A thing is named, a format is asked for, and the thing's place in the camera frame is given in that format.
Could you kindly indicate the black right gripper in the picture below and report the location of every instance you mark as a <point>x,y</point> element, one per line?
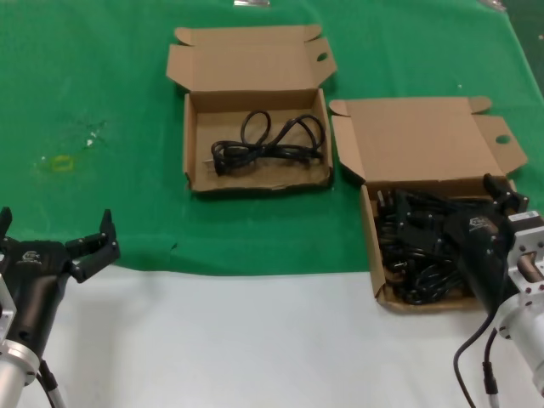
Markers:
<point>482,251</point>

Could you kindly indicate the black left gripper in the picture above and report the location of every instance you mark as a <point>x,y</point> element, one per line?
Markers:
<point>36,289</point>

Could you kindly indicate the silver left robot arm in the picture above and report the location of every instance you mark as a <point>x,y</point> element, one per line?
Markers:
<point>13,374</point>

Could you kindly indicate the cardboard box with torn edge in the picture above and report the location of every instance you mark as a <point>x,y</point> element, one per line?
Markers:
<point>255,76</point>

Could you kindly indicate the white paper scrap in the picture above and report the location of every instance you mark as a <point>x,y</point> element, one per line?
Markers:
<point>90,142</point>

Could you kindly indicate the green table cloth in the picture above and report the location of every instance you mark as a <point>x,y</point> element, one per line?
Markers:
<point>106,76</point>

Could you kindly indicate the grey metal object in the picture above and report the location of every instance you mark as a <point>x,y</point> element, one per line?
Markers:
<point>495,4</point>

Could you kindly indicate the silver metal object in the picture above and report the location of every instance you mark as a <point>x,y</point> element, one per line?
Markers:
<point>253,2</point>

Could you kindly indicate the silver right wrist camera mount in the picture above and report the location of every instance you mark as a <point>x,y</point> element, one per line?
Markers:
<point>529,255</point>

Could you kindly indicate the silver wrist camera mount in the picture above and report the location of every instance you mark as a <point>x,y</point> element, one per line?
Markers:
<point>529,255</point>
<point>5,314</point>

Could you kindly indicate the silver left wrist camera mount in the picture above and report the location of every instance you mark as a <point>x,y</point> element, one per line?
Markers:
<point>5,314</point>

